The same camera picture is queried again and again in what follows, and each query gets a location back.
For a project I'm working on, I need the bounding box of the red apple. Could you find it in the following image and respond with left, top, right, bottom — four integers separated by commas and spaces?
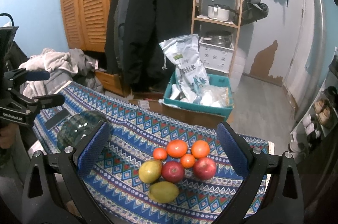
193, 157, 217, 180
162, 160, 184, 183

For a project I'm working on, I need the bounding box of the large orange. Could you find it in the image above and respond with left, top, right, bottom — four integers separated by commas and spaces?
166, 139, 188, 158
191, 140, 210, 159

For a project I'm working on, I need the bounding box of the small orange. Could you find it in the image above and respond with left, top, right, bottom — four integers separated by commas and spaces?
153, 147, 167, 161
180, 154, 196, 168

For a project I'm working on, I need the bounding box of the black smartphone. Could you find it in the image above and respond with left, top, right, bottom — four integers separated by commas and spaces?
45, 109, 70, 130

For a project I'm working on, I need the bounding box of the clear glass bowl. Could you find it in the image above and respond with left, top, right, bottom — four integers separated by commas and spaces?
57, 111, 106, 151

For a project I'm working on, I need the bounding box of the pile of grey clothes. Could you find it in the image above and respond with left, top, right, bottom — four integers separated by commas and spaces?
20, 49, 104, 98

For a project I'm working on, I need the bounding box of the patterned blue tablecloth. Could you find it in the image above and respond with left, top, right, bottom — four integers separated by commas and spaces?
33, 81, 276, 224

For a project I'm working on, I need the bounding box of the shoe rack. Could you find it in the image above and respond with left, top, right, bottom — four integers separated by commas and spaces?
288, 48, 337, 163

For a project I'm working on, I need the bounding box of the clear plastic bag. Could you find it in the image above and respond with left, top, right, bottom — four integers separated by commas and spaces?
194, 85, 233, 108

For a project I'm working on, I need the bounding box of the teal cardboard box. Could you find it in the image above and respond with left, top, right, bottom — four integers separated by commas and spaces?
163, 74, 234, 120

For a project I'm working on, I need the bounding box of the white door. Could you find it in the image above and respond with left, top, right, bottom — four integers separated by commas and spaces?
244, 0, 314, 86

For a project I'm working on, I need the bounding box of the black hanging jacket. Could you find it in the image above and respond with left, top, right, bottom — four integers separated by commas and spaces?
105, 0, 193, 92

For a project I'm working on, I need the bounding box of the white rice bag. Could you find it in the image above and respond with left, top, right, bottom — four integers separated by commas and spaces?
160, 34, 209, 103

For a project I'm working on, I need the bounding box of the white storage basket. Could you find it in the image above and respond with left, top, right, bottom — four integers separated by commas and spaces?
199, 37, 234, 74

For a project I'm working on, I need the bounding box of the steel pot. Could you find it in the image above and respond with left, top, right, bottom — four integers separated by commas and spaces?
204, 30, 233, 48

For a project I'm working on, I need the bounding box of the grey hanging bag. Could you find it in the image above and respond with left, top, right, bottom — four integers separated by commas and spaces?
241, 0, 269, 26

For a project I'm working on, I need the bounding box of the white cooking pot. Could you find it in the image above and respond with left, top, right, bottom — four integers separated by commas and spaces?
207, 4, 230, 22

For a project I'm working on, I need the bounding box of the wooden shelf rack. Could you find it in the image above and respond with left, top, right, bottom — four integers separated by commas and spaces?
190, 0, 245, 78

